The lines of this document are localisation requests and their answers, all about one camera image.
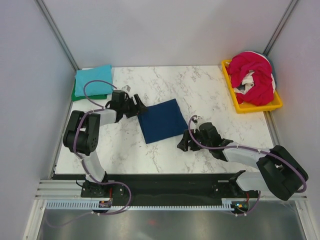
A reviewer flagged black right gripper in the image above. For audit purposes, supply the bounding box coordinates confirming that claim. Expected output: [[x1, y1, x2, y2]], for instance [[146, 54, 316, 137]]
[[176, 129, 211, 152]]

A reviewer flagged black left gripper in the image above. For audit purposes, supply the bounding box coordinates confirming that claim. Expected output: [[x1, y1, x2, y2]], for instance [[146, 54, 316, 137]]
[[121, 94, 148, 119]]

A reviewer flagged navy blue printed t shirt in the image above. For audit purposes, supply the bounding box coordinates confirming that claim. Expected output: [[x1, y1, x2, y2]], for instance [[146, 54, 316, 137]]
[[138, 99, 188, 144]]

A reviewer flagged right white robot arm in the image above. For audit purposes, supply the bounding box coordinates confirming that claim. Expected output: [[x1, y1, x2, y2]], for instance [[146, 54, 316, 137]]
[[177, 116, 309, 201]]

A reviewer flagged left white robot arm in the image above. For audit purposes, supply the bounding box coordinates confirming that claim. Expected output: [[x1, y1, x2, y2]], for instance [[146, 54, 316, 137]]
[[63, 90, 148, 197]]

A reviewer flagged green folded t shirt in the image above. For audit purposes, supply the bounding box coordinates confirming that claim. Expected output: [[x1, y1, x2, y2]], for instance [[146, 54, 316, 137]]
[[71, 82, 108, 102]]

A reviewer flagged light blue folded t shirt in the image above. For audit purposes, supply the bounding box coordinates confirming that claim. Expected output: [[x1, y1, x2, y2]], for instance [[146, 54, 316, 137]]
[[74, 64, 114, 97]]

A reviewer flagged white t shirt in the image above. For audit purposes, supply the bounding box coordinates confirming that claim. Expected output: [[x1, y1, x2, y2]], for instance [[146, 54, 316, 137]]
[[233, 70, 276, 95]]

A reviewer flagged pink t shirt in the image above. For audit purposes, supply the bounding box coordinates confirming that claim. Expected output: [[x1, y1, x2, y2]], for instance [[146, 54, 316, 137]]
[[226, 51, 276, 106]]

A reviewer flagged yellow plastic bin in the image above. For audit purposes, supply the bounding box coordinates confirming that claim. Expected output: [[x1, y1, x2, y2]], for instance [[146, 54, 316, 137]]
[[221, 59, 283, 114]]

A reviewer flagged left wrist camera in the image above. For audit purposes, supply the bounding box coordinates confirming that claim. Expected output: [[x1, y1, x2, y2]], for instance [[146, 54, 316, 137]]
[[121, 85, 131, 93]]

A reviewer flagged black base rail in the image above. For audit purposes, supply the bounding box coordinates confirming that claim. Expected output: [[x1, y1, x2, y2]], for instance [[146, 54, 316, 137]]
[[81, 173, 258, 206]]

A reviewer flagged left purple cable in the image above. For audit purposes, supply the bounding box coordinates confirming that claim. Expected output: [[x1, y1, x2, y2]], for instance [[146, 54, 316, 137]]
[[74, 79, 133, 216]]

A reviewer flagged purple cable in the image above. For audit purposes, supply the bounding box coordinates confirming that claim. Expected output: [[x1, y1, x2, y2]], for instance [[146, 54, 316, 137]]
[[188, 114, 308, 218], [74, 79, 133, 216]]

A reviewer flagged white slotted cable duct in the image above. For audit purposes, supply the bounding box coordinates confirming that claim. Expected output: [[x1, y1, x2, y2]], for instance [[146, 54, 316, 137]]
[[45, 199, 250, 212]]

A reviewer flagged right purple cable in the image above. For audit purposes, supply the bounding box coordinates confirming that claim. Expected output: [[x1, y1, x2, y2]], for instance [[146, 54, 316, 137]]
[[188, 114, 308, 218]]

